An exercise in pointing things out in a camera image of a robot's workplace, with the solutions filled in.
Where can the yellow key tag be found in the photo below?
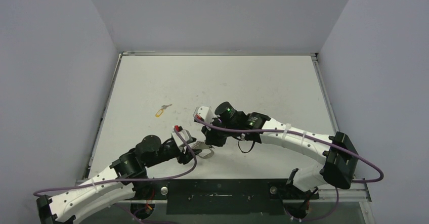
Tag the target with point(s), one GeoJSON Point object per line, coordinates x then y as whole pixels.
{"type": "Point", "coordinates": [159, 113]}

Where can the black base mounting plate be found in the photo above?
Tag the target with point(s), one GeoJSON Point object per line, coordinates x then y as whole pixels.
{"type": "Point", "coordinates": [270, 196]}

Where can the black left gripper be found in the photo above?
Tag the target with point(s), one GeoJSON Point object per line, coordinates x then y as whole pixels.
{"type": "Point", "coordinates": [184, 157]}

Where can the silver carabiner keyring with rings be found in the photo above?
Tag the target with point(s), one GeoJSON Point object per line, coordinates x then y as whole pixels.
{"type": "Point", "coordinates": [202, 150]}

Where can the aluminium front rail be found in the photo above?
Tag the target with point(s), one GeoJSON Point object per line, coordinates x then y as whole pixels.
{"type": "Point", "coordinates": [357, 193]}

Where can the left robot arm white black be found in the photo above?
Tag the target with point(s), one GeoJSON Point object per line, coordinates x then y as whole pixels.
{"type": "Point", "coordinates": [125, 178]}

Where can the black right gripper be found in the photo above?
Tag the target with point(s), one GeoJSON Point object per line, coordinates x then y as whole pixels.
{"type": "Point", "coordinates": [210, 138]}

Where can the silver key with ring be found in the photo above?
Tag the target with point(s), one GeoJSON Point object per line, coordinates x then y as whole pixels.
{"type": "Point", "coordinates": [163, 107]}

